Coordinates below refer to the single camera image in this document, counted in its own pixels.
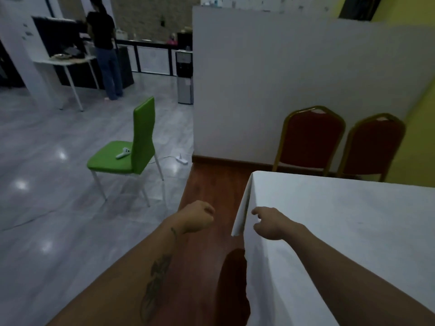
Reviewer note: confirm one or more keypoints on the white remote controller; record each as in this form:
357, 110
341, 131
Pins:
123, 153

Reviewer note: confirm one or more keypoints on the person's left fingers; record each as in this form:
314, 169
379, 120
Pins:
208, 208

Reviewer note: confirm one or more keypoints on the person's right fingers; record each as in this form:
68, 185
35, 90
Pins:
259, 217

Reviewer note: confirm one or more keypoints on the person's left hand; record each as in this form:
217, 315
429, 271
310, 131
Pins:
197, 215

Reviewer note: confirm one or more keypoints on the black counter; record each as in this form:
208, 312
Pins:
142, 57

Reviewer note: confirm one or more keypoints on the person's left forearm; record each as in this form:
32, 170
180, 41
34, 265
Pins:
129, 278

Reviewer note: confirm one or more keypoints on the white tablecloth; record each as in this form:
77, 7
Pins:
340, 247

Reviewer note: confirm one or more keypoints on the person's right hand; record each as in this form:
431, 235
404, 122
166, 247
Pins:
272, 224

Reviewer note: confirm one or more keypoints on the white partition panel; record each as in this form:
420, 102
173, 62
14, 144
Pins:
306, 88

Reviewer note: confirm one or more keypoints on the white table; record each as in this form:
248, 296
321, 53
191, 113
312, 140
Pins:
64, 69

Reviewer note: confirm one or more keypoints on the red banquet chair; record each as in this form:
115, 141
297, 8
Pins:
311, 139
372, 147

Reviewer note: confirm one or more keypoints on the person's right forearm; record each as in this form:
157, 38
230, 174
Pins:
353, 278

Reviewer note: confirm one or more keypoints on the white power strip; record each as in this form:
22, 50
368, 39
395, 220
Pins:
181, 159

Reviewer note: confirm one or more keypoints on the green chair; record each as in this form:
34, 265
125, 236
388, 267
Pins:
136, 145

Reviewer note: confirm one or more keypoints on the black monitor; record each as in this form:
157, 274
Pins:
57, 35

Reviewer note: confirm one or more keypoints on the silver water dispenser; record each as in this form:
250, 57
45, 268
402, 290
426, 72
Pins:
184, 76

